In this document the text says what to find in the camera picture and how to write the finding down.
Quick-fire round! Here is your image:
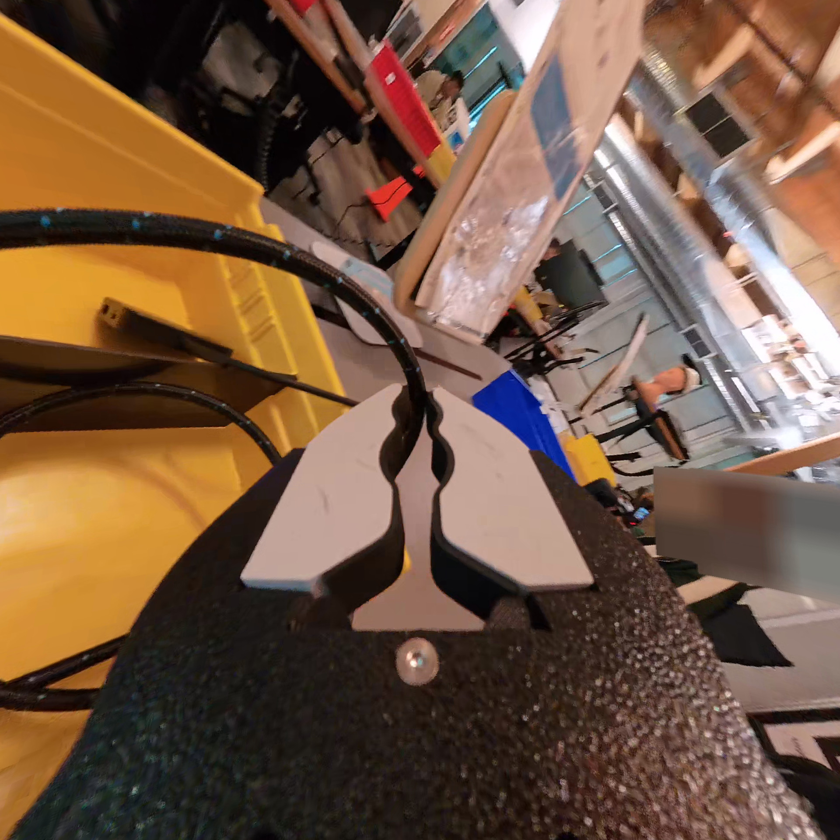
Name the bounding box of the long wooden table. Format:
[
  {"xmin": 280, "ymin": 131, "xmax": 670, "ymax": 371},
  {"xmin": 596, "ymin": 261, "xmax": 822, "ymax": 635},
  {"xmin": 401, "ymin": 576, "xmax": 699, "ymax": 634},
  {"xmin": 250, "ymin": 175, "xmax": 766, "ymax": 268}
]
[{"xmin": 266, "ymin": 0, "xmax": 460, "ymax": 191}]

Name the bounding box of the pale wooden framed board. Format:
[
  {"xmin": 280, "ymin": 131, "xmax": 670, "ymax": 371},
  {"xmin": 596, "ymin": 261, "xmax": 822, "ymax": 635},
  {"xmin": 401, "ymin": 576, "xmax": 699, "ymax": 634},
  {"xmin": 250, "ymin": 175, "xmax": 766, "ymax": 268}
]
[{"xmin": 392, "ymin": 0, "xmax": 647, "ymax": 343}]

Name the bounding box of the orange cone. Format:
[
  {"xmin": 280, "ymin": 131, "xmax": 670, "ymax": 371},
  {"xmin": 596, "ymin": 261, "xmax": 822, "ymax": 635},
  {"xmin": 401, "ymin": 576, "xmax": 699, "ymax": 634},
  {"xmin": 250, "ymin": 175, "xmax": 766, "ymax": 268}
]
[{"xmin": 365, "ymin": 176, "xmax": 416, "ymax": 223}]

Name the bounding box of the red plastic bin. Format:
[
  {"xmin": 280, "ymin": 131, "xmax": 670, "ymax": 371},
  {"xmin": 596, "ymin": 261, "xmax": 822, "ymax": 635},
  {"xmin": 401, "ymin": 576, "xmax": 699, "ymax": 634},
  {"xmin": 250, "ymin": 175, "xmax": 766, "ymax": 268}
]
[{"xmin": 363, "ymin": 38, "xmax": 447, "ymax": 160}]

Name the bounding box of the small yellow bin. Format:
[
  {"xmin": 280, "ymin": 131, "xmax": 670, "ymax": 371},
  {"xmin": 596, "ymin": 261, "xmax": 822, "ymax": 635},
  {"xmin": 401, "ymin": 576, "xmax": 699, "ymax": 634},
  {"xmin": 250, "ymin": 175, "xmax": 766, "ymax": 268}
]
[{"xmin": 563, "ymin": 433, "xmax": 618, "ymax": 488}]

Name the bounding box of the black office chair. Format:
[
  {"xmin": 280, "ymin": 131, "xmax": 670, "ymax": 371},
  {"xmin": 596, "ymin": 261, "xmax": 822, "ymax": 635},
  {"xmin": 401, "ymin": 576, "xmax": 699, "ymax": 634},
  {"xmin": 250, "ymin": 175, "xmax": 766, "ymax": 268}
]
[{"xmin": 197, "ymin": 13, "xmax": 368, "ymax": 198}]

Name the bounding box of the blue plastic bin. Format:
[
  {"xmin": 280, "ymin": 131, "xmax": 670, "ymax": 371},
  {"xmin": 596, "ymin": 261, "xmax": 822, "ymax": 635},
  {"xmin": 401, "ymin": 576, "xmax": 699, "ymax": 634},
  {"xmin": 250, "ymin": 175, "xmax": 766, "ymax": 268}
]
[{"xmin": 472, "ymin": 369, "xmax": 578, "ymax": 483}]

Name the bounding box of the white flat pad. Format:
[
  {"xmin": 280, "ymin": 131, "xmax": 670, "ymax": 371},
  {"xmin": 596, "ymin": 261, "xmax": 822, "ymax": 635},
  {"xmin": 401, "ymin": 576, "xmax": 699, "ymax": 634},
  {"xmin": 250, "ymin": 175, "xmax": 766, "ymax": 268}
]
[{"xmin": 310, "ymin": 241, "xmax": 425, "ymax": 349}]

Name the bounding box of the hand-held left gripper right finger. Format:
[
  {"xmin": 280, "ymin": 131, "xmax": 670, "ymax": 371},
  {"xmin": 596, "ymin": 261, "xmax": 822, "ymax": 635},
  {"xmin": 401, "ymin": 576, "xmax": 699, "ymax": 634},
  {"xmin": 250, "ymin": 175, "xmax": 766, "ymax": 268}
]
[{"xmin": 425, "ymin": 387, "xmax": 596, "ymax": 618}]

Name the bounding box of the silver ventilation duct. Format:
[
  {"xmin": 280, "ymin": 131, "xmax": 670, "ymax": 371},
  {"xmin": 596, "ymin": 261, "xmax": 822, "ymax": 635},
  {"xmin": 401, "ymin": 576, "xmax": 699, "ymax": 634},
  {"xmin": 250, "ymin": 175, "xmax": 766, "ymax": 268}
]
[{"xmin": 591, "ymin": 46, "xmax": 840, "ymax": 434}]

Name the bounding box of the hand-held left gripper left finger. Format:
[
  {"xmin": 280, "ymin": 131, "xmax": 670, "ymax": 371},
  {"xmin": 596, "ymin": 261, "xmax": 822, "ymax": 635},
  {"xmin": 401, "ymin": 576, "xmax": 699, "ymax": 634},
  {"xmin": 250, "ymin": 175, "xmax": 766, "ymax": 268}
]
[{"xmin": 239, "ymin": 382, "xmax": 422, "ymax": 603}]

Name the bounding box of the black braided usb cable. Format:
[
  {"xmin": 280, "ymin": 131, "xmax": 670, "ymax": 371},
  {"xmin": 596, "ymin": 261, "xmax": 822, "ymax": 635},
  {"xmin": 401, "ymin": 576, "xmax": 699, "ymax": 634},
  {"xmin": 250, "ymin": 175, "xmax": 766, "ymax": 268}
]
[{"xmin": 0, "ymin": 209, "xmax": 437, "ymax": 714}]

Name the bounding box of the yellow plastic bin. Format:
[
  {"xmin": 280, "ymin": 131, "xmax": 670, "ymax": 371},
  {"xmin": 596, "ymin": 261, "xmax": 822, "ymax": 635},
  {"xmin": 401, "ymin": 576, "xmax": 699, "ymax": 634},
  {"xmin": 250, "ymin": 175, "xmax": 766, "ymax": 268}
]
[{"xmin": 0, "ymin": 12, "xmax": 350, "ymax": 840}]

